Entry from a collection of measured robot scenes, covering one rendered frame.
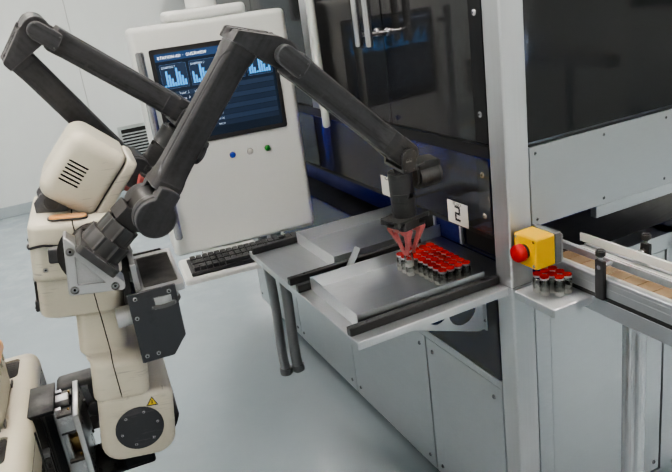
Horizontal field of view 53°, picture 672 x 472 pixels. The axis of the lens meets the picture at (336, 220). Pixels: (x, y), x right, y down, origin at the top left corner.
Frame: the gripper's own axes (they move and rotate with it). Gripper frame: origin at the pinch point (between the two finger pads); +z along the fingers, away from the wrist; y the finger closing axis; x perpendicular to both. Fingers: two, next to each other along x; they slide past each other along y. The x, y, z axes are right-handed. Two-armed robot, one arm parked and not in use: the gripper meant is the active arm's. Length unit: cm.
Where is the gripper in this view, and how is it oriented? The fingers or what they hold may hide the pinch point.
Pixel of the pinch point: (408, 250)
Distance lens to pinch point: 161.3
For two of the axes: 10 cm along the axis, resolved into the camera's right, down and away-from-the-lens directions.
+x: -6.4, -1.6, 7.5
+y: 7.6, -3.2, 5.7
